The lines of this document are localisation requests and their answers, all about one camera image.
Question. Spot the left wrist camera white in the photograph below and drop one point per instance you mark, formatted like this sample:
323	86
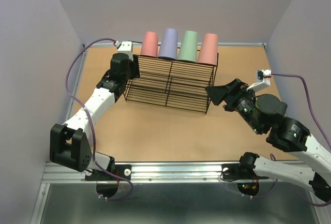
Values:
125	47

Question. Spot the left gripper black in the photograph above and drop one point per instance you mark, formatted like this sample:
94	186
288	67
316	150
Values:
134	65

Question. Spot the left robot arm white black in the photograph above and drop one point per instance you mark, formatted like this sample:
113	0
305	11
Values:
73	144

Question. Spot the aluminium back rail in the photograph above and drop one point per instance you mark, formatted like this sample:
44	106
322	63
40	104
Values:
220	44

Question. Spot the pink plastic cup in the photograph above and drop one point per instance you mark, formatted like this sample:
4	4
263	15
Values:
209	50

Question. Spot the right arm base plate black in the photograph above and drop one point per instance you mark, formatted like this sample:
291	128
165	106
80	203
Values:
230	175

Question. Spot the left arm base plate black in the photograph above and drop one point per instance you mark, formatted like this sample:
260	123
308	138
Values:
123	171

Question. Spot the red plastic cup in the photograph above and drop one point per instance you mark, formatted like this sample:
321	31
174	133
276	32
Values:
150	45

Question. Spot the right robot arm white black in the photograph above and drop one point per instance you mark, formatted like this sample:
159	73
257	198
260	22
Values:
266	114

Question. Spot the aluminium front rail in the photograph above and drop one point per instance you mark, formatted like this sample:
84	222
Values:
147	172

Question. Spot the green plastic cup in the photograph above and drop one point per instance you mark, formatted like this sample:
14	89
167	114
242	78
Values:
188	47

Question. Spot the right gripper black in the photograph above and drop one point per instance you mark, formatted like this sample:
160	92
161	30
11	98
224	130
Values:
231	92

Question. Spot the purple plastic cup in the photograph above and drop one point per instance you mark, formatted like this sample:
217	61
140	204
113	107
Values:
168	47

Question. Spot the black wire dish rack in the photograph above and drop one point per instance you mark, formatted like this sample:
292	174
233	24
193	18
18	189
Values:
173	84

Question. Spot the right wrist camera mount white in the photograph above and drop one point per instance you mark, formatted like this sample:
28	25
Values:
262	80

